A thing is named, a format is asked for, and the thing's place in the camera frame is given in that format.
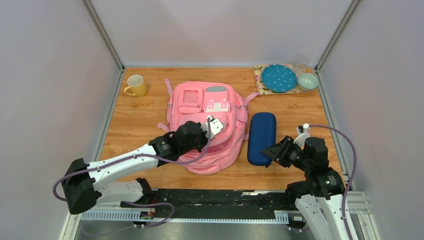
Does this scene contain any clear drinking glass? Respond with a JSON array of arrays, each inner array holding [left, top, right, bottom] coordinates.
[[292, 54, 309, 73]]

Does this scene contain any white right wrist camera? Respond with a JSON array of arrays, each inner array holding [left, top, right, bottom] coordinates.
[[294, 123, 311, 148]]

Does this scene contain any floral placemat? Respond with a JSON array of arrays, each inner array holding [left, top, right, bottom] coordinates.
[[253, 63, 313, 96]]

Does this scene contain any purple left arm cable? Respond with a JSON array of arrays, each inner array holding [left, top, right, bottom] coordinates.
[[52, 115, 213, 233]]

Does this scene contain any blue glasses case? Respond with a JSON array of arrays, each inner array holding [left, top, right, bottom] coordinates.
[[247, 112, 277, 168]]

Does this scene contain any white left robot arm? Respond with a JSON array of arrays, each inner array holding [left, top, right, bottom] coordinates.
[[52, 118, 224, 215]]

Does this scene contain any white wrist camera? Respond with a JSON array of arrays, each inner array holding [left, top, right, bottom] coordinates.
[[203, 115, 224, 139], [294, 123, 311, 148]]

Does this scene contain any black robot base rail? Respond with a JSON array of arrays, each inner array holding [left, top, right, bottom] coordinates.
[[149, 188, 298, 220]]

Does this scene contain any blue polka dot plate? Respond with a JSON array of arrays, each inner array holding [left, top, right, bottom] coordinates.
[[261, 64, 297, 93]]

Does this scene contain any pale green bowl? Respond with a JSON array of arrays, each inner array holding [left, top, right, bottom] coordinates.
[[297, 72, 320, 92]]

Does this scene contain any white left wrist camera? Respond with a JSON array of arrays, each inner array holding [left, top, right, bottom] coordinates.
[[203, 115, 224, 139]]

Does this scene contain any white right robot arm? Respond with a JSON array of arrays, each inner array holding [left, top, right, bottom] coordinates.
[[261, 136, 358, 240]]

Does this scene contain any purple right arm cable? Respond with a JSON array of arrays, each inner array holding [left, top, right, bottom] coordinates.
[[303, 124, 359, 240]]

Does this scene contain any yellow mug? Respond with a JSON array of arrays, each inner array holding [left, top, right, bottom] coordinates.
[[123, 74, 147, 97]]

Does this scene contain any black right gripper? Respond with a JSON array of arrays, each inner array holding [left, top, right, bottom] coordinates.
[[260, 135, 311, 172]]

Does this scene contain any pink student backpack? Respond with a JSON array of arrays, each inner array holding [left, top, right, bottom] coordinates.
[[157, 78, 260, 175]]

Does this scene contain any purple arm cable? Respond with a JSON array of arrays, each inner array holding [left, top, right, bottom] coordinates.
[[303, 124, 359, 240], [52, 115, 213, 233]]

